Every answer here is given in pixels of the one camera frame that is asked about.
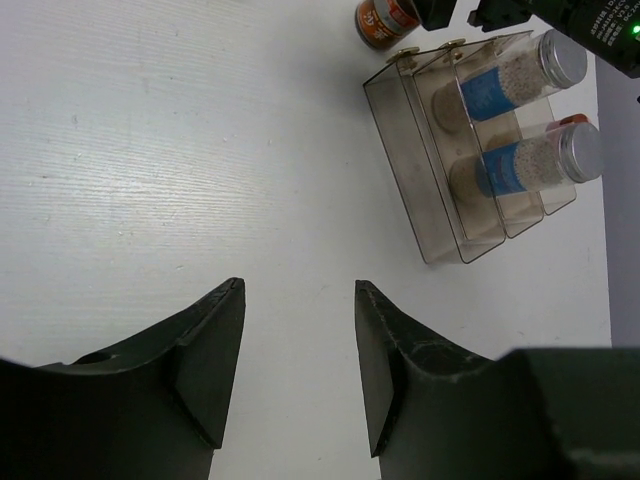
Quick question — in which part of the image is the right red label spice jar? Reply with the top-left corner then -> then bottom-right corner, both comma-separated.
355,0 -> 420,51

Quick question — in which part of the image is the pink cap spice bottle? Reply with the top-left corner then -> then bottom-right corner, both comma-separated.
546,113 -> 590,131

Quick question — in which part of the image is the clear acrylic organizer tray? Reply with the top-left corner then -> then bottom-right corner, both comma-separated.
363,31 -> 577,264

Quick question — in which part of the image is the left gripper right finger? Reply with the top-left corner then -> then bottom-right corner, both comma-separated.
354,280 -> 639,479

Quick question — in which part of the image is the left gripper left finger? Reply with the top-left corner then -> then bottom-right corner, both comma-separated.
1,278 -> 246,479

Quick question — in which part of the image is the silver lid pearl jar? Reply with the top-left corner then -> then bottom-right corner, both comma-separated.
449,122 -> 604,202
431,29 -> 588,133

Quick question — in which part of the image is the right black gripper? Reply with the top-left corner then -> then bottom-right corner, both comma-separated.
412,0 -> 640,79

